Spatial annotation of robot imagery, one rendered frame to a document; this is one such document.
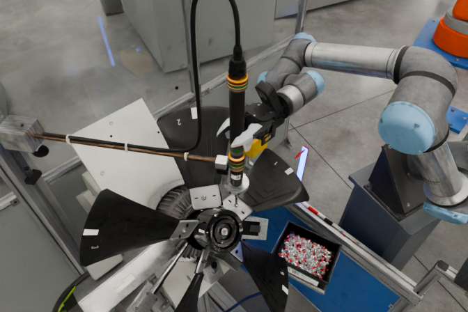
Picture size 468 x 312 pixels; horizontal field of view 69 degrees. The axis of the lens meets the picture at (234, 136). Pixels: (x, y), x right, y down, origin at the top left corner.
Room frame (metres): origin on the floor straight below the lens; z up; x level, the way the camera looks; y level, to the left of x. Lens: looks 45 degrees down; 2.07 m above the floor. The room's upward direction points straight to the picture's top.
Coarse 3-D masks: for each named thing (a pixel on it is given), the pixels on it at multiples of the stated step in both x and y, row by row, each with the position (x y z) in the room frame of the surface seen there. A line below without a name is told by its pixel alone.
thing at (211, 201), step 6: (210, 186) 0.59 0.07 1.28; (216, 186) 0.59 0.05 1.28; (192, 192) 0.59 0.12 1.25; (198, 192) 0.59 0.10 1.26; (204, 192) 0.58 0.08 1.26; (210, 192) 0.58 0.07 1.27; (216, 192) 0.58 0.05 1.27; (192, 198) 0.58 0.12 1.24; (198, 198) 0.57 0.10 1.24; (210, 198) 0.57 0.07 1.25; (216, 198) 0.56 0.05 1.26; (192, 204) 0.57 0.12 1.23; (198, 204) 0.56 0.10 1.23; (204, 204) 0.56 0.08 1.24; (210, 204) 0.56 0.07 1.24; (216, 204) 0.55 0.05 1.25
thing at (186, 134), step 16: (176, 112) 0.75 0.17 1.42; (208, 112) 0.75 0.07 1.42; (224, 112) 0.75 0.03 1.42; (160, 128) 0.72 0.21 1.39; (176, 128) 0.72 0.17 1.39; (192, 128) 0.71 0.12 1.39; (208, 128) 0.71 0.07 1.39; (176, 144) 0.69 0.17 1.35; (192, 144) 0.68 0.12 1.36; (208, 144) 0.68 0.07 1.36; (224, 144) 0.68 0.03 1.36; (176, 160) 0.66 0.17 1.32; (192, 160) 0.65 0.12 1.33; (192, 176) 0.62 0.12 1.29; (208, 176) 0.61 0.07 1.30
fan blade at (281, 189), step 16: (256, 160) 0.77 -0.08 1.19; (272, 160) 0.78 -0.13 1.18; (256, 176) 0.70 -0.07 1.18; (272, 176) 0.71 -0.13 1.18; (288, 176) 0.72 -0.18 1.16; (256, 192) 0.64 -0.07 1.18; (272, 192) 0.65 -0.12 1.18; (288, 192) 0.66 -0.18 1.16; (304, 192) 0.68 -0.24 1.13; (256, 208) 0.58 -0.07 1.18
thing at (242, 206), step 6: (228, 198) 0.61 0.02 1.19; (234, 198) 0.62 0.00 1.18; (228, 204) 0.59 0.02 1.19; (234, 204) 0.59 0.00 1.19; (240, 204) 0.59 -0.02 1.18; (246, 204) 0.60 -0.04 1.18; (234, 210) 0.57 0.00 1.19; (240, 210) 0.57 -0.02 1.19; (246, 210) 0.57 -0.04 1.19; (252, 210) 0.57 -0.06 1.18; (240, 216) 0.55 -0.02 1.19; (246, 216) 0.55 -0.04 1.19
